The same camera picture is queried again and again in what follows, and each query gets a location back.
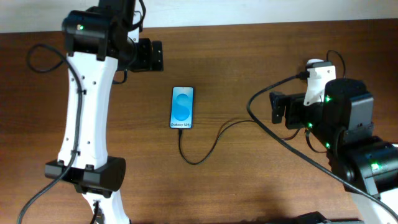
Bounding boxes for blue smartphone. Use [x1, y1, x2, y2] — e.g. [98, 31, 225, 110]
[170, 86, 194, 129]

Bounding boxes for black USB charging cable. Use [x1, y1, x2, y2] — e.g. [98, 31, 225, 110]
[177, 49, 346, 166]

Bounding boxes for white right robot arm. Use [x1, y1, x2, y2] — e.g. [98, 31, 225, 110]
[269, 78, 397, 223]

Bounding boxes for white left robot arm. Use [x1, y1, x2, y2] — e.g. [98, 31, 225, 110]
[45, 1, 164, 223]

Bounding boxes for white power strip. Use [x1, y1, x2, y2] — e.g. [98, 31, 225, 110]
[305, 58, 324, 70]

